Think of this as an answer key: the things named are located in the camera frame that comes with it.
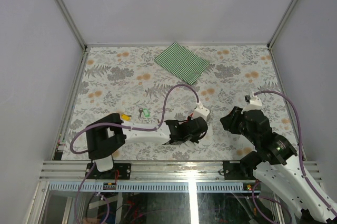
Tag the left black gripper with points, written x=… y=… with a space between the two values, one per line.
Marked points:
x=196 y=139

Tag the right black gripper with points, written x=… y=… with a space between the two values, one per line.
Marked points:
x=228 y=122

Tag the key with yellow tag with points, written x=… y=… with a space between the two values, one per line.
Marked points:
x=126 y=117

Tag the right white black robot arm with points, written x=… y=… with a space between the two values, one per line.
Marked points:
x=276 y=164

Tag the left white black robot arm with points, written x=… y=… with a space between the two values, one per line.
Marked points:
x=110 y=133

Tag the key with green tag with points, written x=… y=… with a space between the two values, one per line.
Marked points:
x=143 y=112

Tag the green striped folded cloth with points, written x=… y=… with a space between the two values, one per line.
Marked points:
x=182 y=63

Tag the floral table mat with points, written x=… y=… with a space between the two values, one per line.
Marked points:
x=124 y=79

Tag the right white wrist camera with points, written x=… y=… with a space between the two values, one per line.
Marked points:
x=253 y=102

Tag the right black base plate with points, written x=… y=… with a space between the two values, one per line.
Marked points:
x=231 y=171

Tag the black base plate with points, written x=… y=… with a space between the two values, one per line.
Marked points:
x=231 y=171
x=120 y=171

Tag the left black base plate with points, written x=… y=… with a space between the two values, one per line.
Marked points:
x=120 y=171

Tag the aluminium frame profiles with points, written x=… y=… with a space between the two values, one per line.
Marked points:
x=141 y=23

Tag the aluminium mounting rail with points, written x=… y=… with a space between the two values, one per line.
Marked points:
x=140 y=170

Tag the blue slotted cable duct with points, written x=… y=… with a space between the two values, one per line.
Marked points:
x=148 y=186

